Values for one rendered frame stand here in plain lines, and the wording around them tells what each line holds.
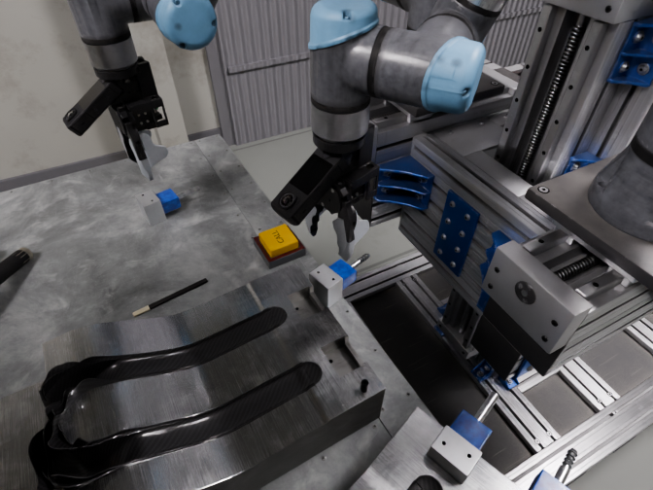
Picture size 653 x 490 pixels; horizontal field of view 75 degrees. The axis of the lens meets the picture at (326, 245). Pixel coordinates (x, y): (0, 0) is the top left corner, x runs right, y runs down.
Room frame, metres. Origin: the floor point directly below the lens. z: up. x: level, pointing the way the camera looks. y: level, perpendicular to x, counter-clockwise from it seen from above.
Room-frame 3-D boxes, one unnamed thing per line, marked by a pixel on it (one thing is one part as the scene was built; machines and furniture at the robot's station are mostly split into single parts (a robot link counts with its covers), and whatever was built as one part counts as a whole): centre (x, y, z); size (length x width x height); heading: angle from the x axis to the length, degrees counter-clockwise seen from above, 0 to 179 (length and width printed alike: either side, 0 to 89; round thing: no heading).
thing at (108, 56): (0.73, 0.36, 1.15); 0.08 x 0.08 x 0.05
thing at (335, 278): (0.53, -0.03, 0.83); 0.13 x 0.05 x 0.05; 133
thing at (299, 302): (0.41, 0.03, 0.87); 0.05 x 0.05 x 0.04; 30
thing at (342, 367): (0.32, -0.02, 0.87); 0.05 x 0.05 x 0.04; 30
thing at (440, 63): (0.48, -0.12, 1.22); 0.11 x 0.11 x 0.08; 65
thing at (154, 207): (0.74, 0.34, 0.83); 0.13 x 0.05 x 0.05; 129
